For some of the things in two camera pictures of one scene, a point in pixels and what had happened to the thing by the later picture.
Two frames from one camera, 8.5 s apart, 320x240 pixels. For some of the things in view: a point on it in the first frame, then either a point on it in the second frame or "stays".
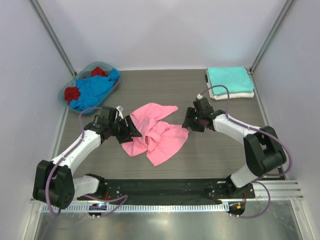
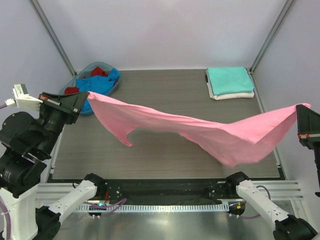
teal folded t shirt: (237, 79) stays
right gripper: (194, 119) to (308, 136)
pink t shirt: (158, 140) to (237, 142)
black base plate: (189, 190) stays
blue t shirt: (92, 89) stays
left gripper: (124, 130) to (59, 105)
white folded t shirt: (231, 96) stays
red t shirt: (72, 93) stays
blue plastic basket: (91, 87) stays
